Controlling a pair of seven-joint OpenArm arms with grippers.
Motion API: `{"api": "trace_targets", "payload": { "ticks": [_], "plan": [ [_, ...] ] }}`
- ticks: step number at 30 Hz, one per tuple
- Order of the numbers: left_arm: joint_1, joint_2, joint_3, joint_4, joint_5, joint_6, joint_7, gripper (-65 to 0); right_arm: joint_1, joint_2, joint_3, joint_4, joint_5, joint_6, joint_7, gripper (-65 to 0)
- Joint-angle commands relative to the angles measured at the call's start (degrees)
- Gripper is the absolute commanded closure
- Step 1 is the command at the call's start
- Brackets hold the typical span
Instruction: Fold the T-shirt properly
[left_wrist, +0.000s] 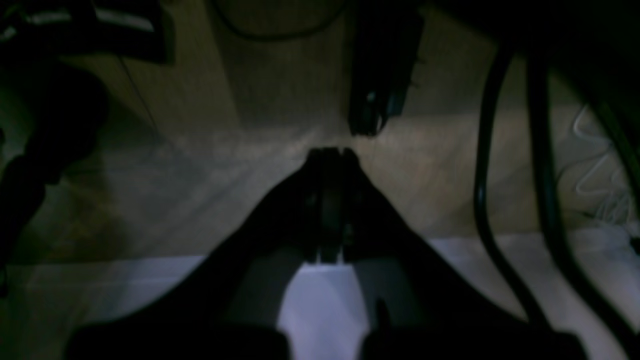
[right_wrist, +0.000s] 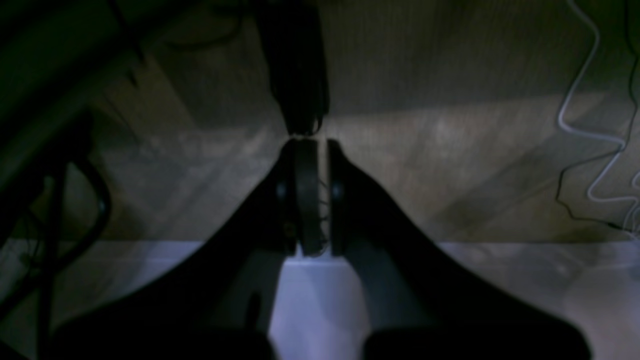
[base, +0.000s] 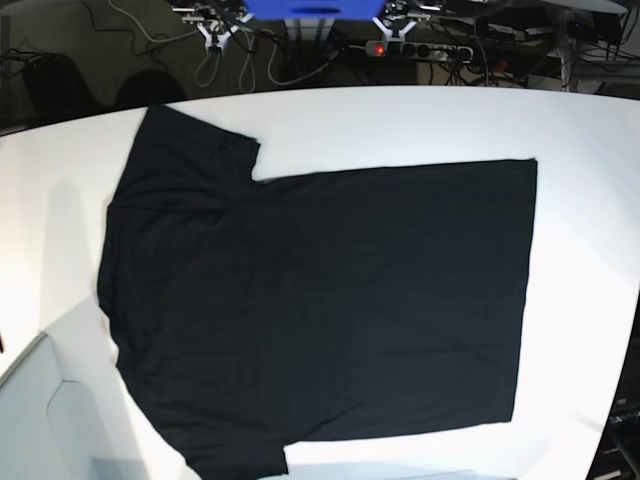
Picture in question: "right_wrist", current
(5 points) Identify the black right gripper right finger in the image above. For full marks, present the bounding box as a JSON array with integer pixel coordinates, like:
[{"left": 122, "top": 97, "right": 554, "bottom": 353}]
[{"left": 327, "top": 139, "right": 592, "bottom": 360}]

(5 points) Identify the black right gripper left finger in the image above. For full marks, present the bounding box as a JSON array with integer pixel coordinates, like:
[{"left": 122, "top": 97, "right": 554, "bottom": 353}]
[{"left": 50, "top": 139, "right": 321, "bottom": 360}]

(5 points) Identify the thin black cable on floor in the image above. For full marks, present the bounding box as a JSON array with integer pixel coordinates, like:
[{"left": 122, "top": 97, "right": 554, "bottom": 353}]
[{"left": 555, "top": 0, "right": 640, "bottom": 232}]

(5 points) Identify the white cable on floor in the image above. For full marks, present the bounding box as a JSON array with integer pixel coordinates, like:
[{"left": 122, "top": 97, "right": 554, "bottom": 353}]
[{"left": 557, "top": 0, "right": 640, "bottom": 236}]

